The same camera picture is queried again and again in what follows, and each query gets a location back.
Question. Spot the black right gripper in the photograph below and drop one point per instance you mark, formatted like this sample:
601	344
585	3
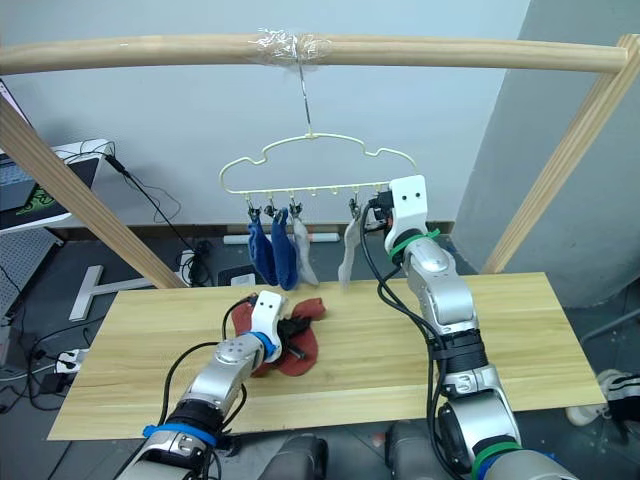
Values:
382	212

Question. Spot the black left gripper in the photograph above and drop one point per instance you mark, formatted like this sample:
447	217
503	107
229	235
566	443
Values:
289	336

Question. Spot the red sock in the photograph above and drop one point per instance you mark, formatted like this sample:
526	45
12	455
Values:
310	310
295	370

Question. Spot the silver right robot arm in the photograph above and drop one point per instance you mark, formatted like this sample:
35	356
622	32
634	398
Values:
445	295

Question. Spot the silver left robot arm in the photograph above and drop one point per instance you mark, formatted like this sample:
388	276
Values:
225	370

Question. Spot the chrome sock clip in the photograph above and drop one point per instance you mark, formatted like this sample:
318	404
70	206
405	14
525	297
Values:
354	205
295	207
271	207
254	209

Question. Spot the cream clip hanger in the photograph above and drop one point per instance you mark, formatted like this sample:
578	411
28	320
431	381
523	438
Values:
311	135

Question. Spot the grey sock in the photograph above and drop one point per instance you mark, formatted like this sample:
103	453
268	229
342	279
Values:
302	250
348	250

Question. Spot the blue sock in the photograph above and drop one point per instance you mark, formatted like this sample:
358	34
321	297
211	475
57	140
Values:
260	250
284	260

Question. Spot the black box with label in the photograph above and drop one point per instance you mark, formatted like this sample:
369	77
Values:
235	275

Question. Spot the dark rounded shape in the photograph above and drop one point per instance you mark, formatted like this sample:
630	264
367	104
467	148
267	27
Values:
412	450
297	457

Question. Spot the clear tape wrap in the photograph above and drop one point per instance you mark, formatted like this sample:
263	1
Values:
290	50

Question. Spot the white floor power strip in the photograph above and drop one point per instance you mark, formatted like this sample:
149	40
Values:
70	360

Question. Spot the grey metal bar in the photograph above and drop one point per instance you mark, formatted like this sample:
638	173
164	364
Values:
610	325

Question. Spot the wooden horizontal rod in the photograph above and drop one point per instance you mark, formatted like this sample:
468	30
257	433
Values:
150	50

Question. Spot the grey perforated board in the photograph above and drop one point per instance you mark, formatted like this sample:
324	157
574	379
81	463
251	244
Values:
25	260

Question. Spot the white side table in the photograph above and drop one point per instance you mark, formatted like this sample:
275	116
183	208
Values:
85	150

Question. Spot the white and black shoe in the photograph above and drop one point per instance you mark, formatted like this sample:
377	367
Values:
615	386

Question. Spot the laptop with green logo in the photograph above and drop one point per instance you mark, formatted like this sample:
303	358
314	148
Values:
30	200

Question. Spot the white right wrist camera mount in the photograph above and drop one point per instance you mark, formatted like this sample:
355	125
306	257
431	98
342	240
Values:
409	210

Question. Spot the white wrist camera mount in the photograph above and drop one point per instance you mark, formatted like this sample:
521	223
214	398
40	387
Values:
409	210
267	310

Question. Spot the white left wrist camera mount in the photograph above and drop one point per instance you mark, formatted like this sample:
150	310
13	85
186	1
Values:
267	310

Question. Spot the slanted wooden post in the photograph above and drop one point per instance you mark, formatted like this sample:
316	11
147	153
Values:
75	200
565	150

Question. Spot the white T-shaped metal bracket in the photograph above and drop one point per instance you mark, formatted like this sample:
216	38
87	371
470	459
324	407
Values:
87	290

